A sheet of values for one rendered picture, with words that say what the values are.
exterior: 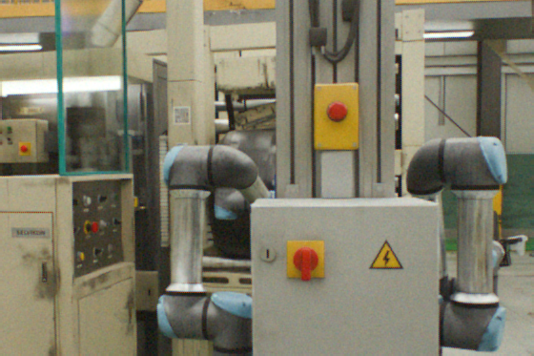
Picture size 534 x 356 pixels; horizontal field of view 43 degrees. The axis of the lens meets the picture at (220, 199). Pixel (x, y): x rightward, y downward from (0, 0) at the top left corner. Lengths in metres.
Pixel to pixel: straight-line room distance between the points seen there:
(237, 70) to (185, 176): 1.30
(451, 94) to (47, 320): 10.40
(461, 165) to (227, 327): 0.72
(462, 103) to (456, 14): 4.03
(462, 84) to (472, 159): 10.54
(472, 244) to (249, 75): 1.59
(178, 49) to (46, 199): 0.92
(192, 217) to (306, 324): 0.70
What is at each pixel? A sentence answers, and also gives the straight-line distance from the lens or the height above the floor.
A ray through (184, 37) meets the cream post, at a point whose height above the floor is 1.83.
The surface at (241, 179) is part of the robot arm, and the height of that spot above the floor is 1.26.
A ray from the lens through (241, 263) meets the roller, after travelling 2.76.
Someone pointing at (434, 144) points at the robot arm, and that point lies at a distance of 1.81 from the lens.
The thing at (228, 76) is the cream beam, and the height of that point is 1.70.
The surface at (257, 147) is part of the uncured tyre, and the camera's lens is 2.68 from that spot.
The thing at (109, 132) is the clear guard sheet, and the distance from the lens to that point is 2.71.
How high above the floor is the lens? 1.31
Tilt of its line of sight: 3 degrees down
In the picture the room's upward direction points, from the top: 1 degrees counter-clockwise
